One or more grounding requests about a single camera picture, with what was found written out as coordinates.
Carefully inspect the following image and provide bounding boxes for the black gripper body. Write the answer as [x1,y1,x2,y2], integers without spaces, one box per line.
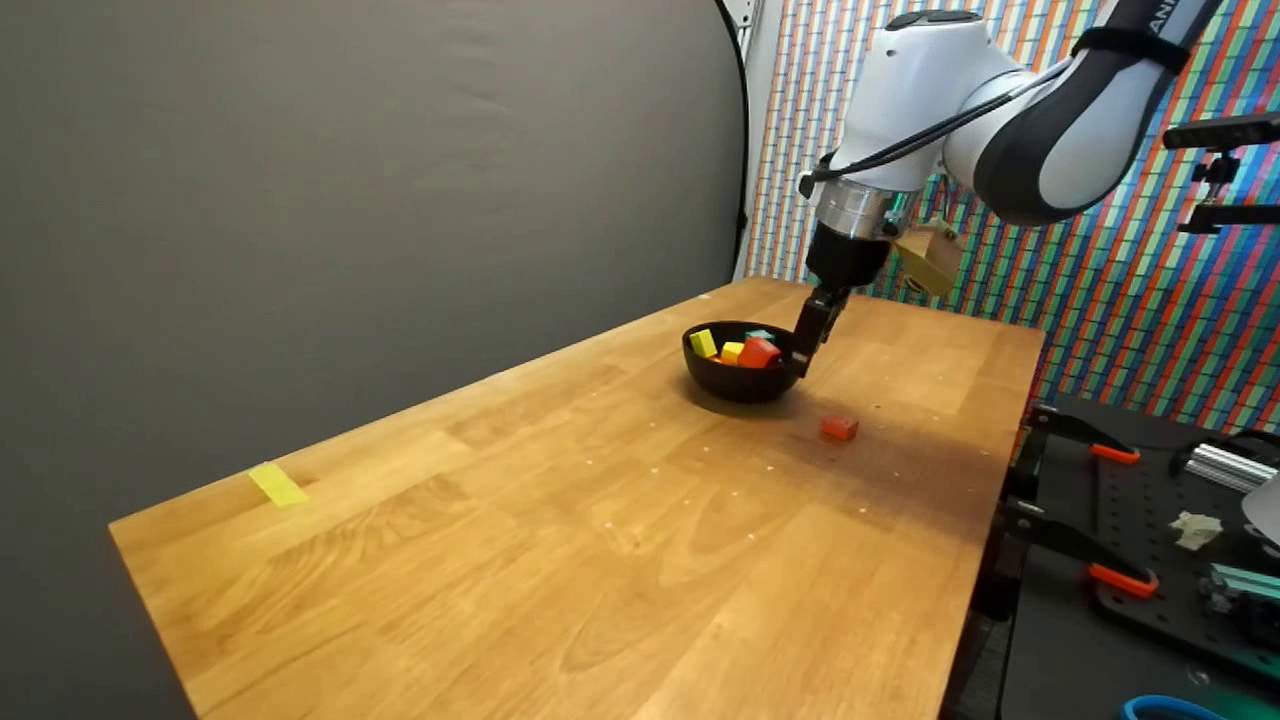
[795,223,892,357]

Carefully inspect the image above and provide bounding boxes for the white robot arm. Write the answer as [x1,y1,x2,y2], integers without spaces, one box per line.
[795,0,1226,360]

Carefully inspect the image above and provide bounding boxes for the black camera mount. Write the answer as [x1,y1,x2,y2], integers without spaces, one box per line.
[1160,114,1280,235]

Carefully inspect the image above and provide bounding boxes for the yellow-green cube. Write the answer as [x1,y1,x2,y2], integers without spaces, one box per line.
[688,328,719,360]

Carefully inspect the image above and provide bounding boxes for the yellow tape strip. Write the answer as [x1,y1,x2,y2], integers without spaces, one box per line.
[249,464,310,507]

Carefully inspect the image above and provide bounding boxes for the black perforated side board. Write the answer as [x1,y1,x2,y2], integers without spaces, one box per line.
[952,400,1280,720]

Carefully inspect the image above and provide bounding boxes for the black clamp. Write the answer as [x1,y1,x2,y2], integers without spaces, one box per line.
[999,502,1160,599]

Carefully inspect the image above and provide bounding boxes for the orange-handled clamp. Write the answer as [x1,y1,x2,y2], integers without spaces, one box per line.
[1034,405,1144,468]

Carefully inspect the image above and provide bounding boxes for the black bowl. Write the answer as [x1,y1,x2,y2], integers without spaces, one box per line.
[679,322,801,405]

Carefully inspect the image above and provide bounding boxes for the yellow cube red side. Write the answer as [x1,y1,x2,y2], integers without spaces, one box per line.
[821,418,860,444]

